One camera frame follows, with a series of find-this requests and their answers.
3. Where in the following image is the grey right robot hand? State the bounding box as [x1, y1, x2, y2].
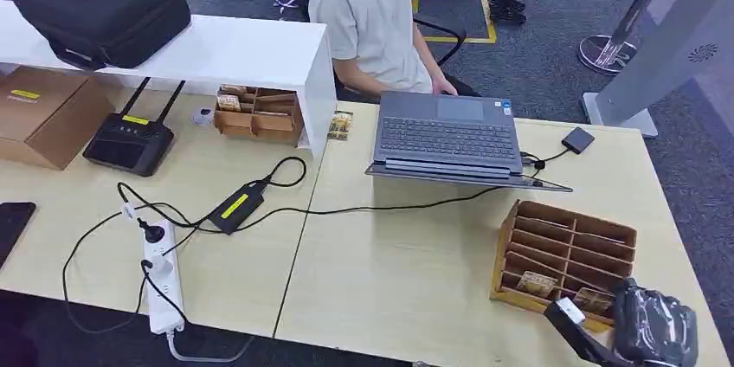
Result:
[543, 277, 699, 367]

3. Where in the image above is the person's left hand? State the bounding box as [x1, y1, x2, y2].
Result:
[431, 76, 459, 97]

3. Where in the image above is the wooden slotted card box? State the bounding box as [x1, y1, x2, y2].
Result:
[490, 199, 638, 334]

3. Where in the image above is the grey laptop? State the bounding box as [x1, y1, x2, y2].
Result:
[364, 90, 573, 194]

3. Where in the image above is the person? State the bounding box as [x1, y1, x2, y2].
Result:
[307, 0, 477, 103]

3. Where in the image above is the printed card stack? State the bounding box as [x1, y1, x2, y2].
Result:
[326, 110, 354, 142]

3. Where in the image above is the black external drive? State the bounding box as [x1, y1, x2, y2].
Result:
[561, 126, 596, 155]

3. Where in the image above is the small wooden card box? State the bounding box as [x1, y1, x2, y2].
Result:
[213, 84, 305, 148]

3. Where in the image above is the white desk shelf riser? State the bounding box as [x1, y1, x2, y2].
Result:
[0, 0, 338, 156]

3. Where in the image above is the grey display stand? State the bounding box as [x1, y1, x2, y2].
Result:
[582, 0, 734, 138]

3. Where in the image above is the black power adapter yellow label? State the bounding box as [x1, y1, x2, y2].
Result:
[207, 180, 267, 236]

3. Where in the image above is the black router with antennas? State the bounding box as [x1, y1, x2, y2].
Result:
[82, 77, 187, 178]

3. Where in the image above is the black plug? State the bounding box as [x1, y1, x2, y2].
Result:
[137, 221, 166, 245]

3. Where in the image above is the white plug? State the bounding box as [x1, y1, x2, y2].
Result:
[150, 256, 175, 279]

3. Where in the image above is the black carrying case yellow label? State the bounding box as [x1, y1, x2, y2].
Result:
[11, 0, 192, 71]

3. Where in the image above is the white power strip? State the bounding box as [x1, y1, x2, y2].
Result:
[142, 219, 186, 336]

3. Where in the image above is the brown cardboard box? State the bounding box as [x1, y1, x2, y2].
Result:
[0, 66, 114, 171]

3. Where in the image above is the black phone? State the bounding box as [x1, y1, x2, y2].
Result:
[0, 202, 37, 270]

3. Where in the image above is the black drive cable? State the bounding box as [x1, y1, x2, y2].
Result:
[518, 149, 570, 173]

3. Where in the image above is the black laptop power cable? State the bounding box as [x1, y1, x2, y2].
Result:
[235, 186, 501, 234]

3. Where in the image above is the black mains cable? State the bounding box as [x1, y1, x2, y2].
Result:
[117, 156, 308, 235]

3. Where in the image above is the thin black cable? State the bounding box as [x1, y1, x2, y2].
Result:
[61, 209, 190, 336]

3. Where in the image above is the grey power strip cord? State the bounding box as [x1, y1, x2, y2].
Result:
[166, 330, 255, 364]

